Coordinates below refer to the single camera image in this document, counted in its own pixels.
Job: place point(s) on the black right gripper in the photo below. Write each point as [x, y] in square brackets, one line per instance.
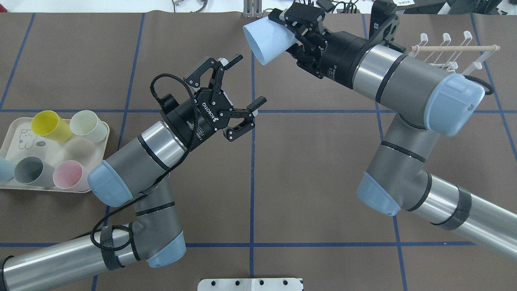
[339, 59]

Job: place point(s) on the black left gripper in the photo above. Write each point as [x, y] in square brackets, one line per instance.
[186, 120]

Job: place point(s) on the light blue plastic cup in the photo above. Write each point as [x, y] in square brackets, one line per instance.
[268, 39]

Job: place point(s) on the pale green white cup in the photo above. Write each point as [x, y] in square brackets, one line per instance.
[86, 124]

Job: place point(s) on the yellow plastic cup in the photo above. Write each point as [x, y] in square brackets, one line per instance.
[50, 125]

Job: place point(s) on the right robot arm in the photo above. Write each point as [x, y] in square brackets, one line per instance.
[429, 102]

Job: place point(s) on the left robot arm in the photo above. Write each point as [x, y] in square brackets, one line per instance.
[136, 175]

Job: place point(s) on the pink plastic cup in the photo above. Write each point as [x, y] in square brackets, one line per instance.
[71, 175]

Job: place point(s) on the grey plastic cup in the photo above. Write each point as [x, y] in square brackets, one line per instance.
[33, 171]

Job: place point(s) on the cream rabbit tray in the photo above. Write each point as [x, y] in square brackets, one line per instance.
[18, 145]

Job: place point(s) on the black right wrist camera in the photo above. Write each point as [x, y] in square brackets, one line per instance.
[308, 15]

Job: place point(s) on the grey aluminium frame post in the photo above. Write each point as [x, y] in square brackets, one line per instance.
[252, 9]

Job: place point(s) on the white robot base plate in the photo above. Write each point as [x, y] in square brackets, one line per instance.
[251, 284]

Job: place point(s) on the white wire cup rack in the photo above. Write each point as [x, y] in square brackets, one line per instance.
[446, 56]

